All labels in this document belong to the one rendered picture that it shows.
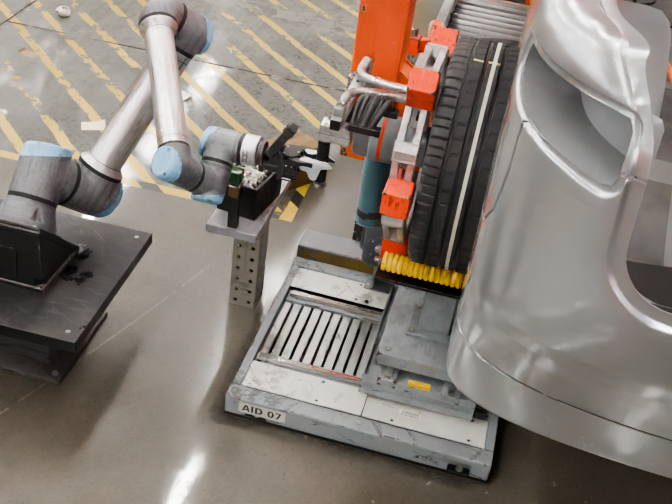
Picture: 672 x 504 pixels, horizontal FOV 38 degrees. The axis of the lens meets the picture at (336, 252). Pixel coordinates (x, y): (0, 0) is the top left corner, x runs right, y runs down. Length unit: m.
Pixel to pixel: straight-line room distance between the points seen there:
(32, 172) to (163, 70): 0.53
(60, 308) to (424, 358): 1.11
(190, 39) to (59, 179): 0.58
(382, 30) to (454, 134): 0.77
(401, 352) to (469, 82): 0.92
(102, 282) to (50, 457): 0.55
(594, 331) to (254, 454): 1.45
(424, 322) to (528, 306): 1.31
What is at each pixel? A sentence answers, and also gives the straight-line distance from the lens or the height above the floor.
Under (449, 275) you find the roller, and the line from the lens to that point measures 2.87.
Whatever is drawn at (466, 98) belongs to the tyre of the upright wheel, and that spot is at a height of 1.12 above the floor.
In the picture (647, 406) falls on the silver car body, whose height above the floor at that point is 0.99.
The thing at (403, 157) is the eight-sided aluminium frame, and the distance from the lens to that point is 2.55.
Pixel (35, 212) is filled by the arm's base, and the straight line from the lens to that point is 3.03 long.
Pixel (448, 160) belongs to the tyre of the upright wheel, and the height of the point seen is 0.99.
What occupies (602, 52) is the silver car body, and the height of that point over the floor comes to 1.60.
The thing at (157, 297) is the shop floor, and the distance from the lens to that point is 3.50.
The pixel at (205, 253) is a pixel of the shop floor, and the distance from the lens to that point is 3.73.
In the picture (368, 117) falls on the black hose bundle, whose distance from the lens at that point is 2.60.
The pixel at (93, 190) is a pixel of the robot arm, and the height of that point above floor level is 0.50.
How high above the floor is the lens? 2.16
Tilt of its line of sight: 35 degrees down
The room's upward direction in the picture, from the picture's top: 8 degrees clockwise
